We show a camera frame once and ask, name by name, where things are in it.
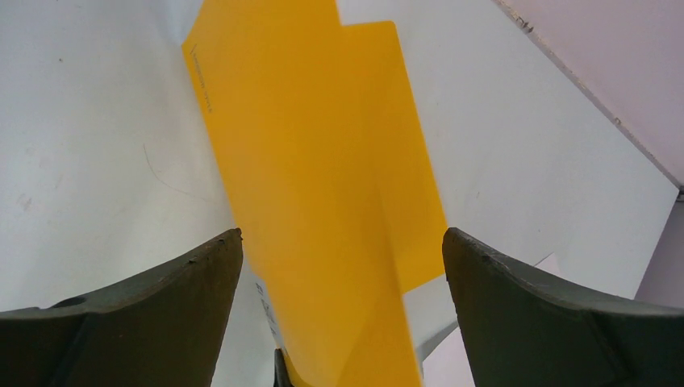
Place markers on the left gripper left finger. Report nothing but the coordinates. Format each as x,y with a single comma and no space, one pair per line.
161,327

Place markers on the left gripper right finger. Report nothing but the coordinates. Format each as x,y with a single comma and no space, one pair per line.
522,326

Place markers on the orange plastic folder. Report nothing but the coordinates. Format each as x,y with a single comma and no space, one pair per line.
318,142

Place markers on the upper printed paper sheet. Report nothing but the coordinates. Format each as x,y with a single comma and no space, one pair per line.
436,335

